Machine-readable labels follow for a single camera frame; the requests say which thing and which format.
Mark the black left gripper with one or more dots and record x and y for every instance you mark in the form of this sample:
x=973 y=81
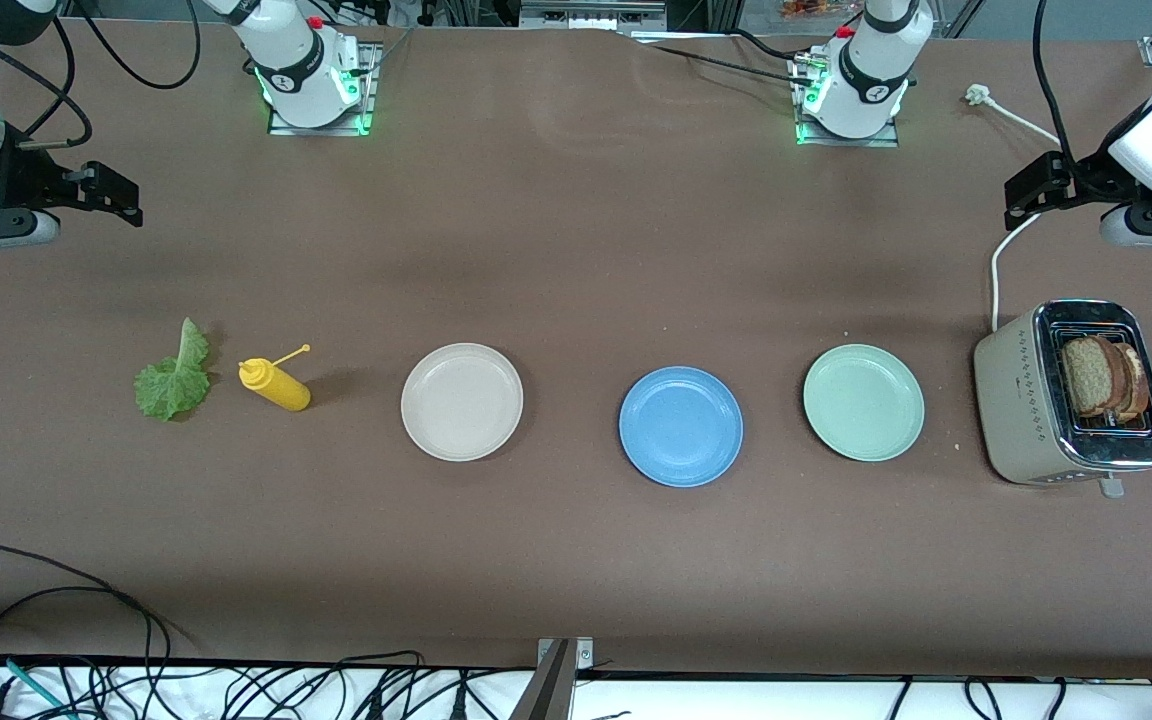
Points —
x=1086 y=183

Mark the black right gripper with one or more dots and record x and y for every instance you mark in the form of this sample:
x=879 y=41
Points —
x=24 y=183

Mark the brown bread slice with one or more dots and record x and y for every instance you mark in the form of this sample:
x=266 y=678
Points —
x=1139 y=385
x=1088 y=378

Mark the green lettuce leaf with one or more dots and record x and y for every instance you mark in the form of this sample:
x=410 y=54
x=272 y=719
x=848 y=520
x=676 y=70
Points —
x=171 y=390

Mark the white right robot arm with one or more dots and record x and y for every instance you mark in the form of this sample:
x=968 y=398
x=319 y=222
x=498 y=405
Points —
x=296 y=60

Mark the pale green round plate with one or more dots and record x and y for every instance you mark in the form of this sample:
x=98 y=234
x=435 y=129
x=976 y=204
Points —
x=863 y=402

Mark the beige round plate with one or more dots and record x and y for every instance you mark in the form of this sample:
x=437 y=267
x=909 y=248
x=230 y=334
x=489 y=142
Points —
x=461 y=402

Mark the blue round plate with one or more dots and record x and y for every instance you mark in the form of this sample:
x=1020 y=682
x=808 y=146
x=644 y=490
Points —
x=681 y=427

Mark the beige chrome toaster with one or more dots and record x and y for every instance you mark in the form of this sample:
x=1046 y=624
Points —
x=1011 y=400

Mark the yellow mustard squeeze bottle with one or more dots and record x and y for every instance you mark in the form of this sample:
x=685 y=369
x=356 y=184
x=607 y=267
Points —
x=286 y=392

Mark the orange snack packet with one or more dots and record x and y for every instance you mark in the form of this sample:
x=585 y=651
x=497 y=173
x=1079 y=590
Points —
x=816 y=8

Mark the dark grey slanted pole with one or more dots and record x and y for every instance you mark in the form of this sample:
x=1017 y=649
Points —
x=546 y=695

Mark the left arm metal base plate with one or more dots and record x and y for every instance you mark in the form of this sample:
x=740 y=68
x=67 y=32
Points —
x=851 y=142

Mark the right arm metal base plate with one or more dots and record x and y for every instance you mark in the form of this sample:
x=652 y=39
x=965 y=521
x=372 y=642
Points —
x=371 y=95

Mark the grey metal rail box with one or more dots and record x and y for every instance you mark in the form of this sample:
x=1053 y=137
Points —
x=591 y=15

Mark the small metal edge bracket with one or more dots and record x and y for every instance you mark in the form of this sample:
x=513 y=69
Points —
x=584 y=655

